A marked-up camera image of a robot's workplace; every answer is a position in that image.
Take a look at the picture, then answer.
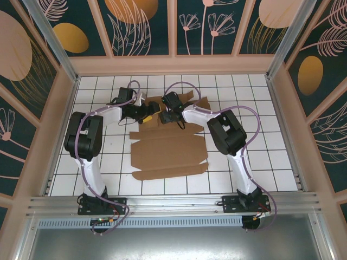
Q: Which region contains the brown cardboard box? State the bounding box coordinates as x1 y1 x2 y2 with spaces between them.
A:
129 90 210 181

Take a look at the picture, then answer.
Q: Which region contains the grey metal panel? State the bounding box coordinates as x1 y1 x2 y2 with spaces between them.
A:
15 212 334 260

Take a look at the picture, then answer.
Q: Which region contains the thin black left gripper cable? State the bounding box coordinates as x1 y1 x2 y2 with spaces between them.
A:
118 118 139 127

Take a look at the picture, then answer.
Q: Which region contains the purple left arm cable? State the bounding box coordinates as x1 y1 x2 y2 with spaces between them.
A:
74 80 142 236

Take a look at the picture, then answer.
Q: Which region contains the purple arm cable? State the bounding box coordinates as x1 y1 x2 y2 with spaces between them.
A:
164 81 279 233
74 80 142 236

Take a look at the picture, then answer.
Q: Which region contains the aluminium side rail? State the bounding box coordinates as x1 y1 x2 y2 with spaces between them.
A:
40 75 81 197
265 77 309 193

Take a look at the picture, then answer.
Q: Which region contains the aluminium front rail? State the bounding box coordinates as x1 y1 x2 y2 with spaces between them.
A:
25 191 323 217

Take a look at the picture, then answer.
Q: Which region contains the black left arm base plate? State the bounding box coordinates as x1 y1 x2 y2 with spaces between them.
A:
77 197 127 216

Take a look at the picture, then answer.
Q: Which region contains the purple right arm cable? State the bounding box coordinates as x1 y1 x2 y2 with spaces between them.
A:
164 81 279 233

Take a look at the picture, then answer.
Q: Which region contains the grey slotted cable duct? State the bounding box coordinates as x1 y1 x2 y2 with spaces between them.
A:
37 216 244 228

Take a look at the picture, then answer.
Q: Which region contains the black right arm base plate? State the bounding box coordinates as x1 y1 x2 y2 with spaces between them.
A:
221 195 271 215

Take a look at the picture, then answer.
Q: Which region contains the aluminium corner post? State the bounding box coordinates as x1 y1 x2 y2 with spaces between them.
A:
21 0 80 85
265 0 318 81

